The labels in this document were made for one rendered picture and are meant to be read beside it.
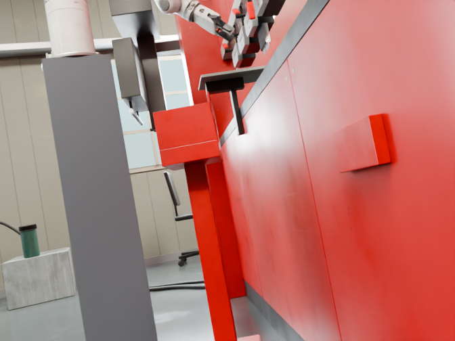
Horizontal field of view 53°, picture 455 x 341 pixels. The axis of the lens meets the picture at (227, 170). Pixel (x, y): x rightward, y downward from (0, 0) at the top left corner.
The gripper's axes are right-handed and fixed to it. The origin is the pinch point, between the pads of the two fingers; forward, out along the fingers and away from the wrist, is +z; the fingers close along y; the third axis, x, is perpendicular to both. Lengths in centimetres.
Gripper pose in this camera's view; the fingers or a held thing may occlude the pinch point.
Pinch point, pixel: (228, 33)
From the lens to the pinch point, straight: 185.9
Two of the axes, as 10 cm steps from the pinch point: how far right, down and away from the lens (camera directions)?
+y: -0.1, 1.6, 9.9
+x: -5.5, 8.2, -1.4
